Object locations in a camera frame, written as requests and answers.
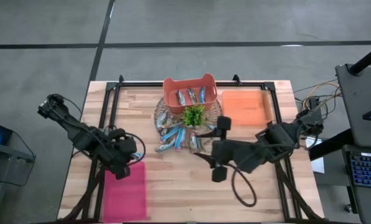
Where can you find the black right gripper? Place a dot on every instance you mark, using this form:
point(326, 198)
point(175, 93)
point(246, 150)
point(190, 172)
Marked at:
point(224, 152)

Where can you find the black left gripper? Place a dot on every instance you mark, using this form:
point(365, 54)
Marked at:
point(120, 152)

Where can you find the blue red-ended snack bar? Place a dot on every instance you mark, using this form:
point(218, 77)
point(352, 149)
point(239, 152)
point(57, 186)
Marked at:
point(166, 146)
point(170, 134)
point(180, 139)
point(138, 155)

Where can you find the blue white granola bar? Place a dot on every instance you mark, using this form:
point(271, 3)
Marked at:
point(210, 126)

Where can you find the greenish granola bar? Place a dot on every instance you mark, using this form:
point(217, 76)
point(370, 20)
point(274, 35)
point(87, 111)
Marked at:
point(173, 124)

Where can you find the grey brown granola bar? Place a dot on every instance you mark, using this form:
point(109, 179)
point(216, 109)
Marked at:
point(161, 120)

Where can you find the blue orange granola bar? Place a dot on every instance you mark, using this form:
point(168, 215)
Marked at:
point(202, 95)

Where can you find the silvery blue granola bar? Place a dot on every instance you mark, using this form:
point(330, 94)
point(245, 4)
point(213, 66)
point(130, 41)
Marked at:
point(181, 98)

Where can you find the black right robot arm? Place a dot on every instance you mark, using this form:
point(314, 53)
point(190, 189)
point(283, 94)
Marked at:
point(272, 140)

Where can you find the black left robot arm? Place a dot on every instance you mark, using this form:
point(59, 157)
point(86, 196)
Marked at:
point(76, 130)

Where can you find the green plant in white pot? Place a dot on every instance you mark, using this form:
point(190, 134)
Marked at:
point(194, 115)

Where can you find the pink plastic bin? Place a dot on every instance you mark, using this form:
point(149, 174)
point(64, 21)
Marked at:
point(126, 199)

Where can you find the translucent orange plastic bin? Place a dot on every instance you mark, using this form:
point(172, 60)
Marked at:
point(244, 107)

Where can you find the terracotta plastic basket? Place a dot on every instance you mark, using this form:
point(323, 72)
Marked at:
point(172, 107)

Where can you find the round woven placemat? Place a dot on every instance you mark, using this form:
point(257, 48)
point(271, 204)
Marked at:
point(158, 110)

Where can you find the white paper sheet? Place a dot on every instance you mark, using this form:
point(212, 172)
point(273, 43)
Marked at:
point(318, 163)

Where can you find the black diagonal stand bar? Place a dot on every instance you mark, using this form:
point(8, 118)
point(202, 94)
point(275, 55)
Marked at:
point(328, 146)

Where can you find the black device with blue light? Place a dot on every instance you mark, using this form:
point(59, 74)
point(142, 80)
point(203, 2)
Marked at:
point(0, 132)

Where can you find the grey cart top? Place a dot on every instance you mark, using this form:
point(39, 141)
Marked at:
point(359, 102)

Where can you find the keyboard with blue backlight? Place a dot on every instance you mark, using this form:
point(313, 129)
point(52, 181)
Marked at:
point(367, 171)

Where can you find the black pole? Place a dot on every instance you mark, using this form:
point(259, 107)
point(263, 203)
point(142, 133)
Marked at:
point(367, 59)

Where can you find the black table frame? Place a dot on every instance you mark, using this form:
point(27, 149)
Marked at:
point(135, 84)

